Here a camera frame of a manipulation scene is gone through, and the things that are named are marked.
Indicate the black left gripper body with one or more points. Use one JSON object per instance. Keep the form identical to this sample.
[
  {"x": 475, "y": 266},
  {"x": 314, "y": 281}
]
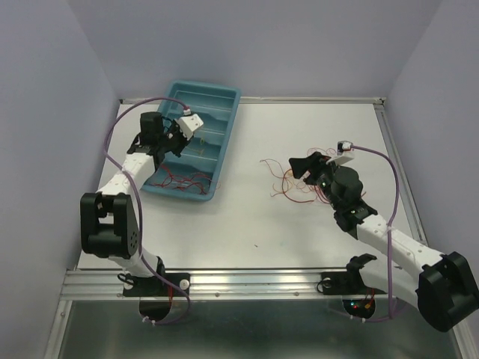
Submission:
[{"x": 174, "y": 140}]

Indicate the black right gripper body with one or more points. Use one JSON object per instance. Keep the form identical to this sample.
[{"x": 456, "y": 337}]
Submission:
[{"x": 322, "y": 175}]

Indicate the teal plastic compartment tray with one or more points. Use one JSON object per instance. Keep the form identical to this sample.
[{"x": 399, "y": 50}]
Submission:
[{"x": 195, "y": 175}]

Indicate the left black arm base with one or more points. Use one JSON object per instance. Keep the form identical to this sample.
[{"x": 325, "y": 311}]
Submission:
[{"x": 155, "y": 298}]

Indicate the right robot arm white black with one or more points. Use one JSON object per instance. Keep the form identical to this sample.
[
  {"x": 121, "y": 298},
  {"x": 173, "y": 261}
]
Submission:
[{"x": 440, "y": 286}]

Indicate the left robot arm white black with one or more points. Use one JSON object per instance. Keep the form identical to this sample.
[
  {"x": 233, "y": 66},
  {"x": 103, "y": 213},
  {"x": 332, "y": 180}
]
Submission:
[{"x": 111, "y": 218}]

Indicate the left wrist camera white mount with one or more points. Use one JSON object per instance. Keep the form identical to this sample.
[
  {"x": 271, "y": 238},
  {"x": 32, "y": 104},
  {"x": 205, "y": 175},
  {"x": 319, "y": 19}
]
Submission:
[{"x": 189, "y": 123}]

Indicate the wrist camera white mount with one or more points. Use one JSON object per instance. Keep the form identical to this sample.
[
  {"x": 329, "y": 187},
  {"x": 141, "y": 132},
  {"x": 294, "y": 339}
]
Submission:
[
  {"x": 189, "y": 123},
  {"x": 344, "y": 153}
]

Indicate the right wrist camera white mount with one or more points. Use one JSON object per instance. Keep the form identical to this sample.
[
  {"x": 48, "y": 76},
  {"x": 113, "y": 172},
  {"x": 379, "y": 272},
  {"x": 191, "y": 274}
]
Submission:
[{"x": 344, "y": 153}]

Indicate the aluminium mounting rail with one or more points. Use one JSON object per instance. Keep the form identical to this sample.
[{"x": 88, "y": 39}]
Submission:
[{"x": 216, "y": 285}]

